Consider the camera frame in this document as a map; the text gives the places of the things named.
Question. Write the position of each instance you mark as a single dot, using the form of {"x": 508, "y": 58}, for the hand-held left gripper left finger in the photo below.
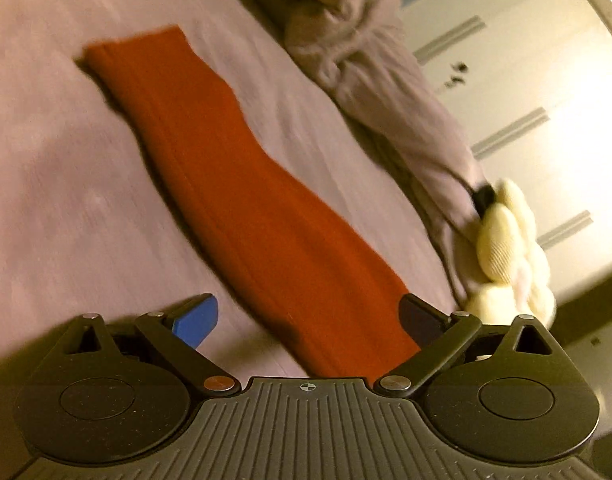
{"x": 198, "y": 318}

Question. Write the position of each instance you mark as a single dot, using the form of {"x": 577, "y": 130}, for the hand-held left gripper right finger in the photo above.
{"x": 418, "y": 324}

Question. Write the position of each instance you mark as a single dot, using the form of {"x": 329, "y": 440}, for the red cloth garment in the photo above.
{"x": 246, "y": 195}

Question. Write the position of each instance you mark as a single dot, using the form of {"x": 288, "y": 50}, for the cream flower-shaped pillow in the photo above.
{"x": 510, "y": 255}

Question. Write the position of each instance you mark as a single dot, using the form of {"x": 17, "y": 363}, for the purple bed sheet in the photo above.
{"x": 86, "y": 170}

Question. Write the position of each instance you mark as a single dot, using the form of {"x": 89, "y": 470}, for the purple crumpled duvet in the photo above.
{"x": 370, "y": 75}

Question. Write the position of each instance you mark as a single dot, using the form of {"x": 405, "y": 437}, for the white wardrobe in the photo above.
{"x": 530, "y": 85}

